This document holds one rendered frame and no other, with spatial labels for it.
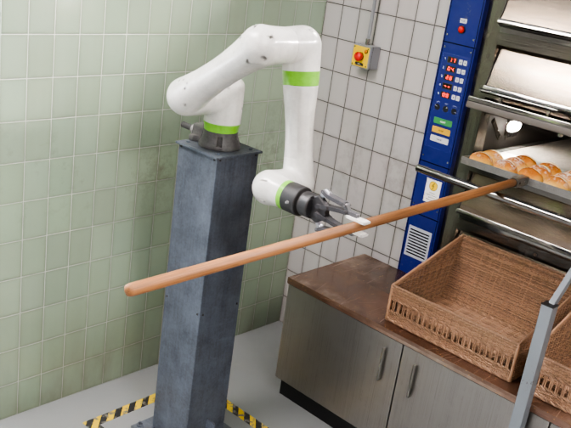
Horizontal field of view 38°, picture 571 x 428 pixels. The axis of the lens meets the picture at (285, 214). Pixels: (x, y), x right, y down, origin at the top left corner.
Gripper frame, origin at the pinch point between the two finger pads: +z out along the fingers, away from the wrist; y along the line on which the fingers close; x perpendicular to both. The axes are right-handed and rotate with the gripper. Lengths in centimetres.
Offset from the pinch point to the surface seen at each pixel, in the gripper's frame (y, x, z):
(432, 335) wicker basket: 58, -68, -5
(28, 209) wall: 34, 29, -124
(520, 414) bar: 64, -56, 39
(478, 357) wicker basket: 58, -68, 15
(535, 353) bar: 41, -56, 38
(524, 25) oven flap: -53, -113, -20
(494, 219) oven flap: 24, -115, -14
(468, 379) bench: 65, -63, 16
